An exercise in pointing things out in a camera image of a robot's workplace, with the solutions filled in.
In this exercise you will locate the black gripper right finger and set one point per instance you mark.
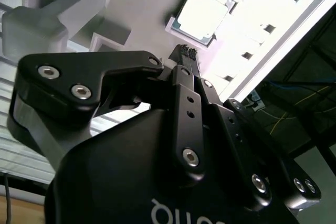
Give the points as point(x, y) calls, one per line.
point(236, 142)

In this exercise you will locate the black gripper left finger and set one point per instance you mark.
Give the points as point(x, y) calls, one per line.
point(65, 77)

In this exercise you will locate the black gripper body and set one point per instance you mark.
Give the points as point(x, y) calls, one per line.
point(118, 176)

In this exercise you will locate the silver-topped CPU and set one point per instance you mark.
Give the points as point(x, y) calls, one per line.
point(202, 14)

